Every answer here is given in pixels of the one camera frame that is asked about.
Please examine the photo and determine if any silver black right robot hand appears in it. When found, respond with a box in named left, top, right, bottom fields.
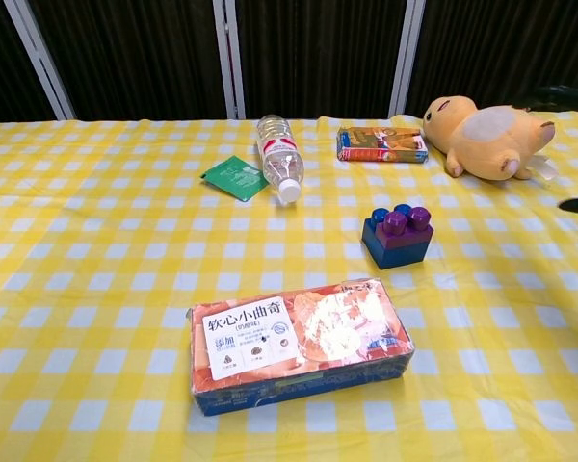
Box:
left=532, top=80, right=578, bottom=217

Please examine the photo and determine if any purple two-stud toy brick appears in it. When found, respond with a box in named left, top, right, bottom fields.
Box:
left=376, top=206, right=435, bottom=250

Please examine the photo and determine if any yellow plush toy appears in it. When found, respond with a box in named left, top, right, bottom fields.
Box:
left=422, top=95, right=559, bottom=182

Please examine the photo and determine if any small orange snack box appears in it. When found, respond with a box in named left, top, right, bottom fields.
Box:
left=336, top=126, right=430, bottom=164

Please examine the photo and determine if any blue four-stud toy brick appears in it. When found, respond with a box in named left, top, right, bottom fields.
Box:
left=360, top=203, right=434, bottom=270

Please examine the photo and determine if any clear plastic water bottle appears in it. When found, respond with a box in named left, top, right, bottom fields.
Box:
left=255, top=114, right=305, bottom=206

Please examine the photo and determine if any green foil packet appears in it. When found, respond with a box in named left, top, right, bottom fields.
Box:
left=199, top=155, right=269, bottom=201

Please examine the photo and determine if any large orange cookie box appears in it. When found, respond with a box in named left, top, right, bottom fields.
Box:
left=187, top=277, right=415, bottom=418

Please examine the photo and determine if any yellow white checkered tablecloth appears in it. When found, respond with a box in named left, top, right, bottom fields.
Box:
left=0, top=108, right=578, bottom=462

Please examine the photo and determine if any white partition post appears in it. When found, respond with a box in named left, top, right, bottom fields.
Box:
left=3, top=0, right=76, bottom=121
left=388, top=0, right=426, bottom=117
left=213, top=0, right=247, bottom=120

